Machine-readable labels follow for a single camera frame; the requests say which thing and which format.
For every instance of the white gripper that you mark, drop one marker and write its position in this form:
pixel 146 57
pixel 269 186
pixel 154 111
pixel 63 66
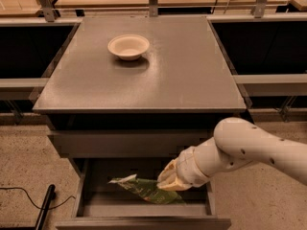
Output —
pixel 187 169

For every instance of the metal frame post left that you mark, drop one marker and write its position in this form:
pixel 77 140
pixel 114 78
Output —
pixel 48 10

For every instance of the black bar on floor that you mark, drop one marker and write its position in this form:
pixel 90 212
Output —
pixel 50 195

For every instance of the grey drawer cabinet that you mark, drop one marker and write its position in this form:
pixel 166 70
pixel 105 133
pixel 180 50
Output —
pixel 181 82

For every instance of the metal frame post middle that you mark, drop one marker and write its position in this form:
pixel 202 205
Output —
pixel 153 8

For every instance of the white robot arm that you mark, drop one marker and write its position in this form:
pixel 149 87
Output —
pixel 235 144

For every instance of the metal frame post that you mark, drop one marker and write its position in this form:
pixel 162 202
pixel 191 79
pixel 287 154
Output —
pixel 48 10
pixel 153 8
pixel 259 8

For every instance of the white paper bowl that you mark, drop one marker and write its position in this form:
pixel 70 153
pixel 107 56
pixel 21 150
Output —
pixel 128 46

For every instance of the green jalapeno chip bag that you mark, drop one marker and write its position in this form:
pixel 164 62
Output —
pixel 147 190

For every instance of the open middle drawer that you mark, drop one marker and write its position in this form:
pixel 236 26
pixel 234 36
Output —
pixel 102 205

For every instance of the metal frame post right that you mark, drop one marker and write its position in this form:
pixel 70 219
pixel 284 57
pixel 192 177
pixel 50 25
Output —
pixel 259 8

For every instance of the closed top drawer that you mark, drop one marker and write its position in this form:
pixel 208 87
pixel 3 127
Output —
pixel 126 143

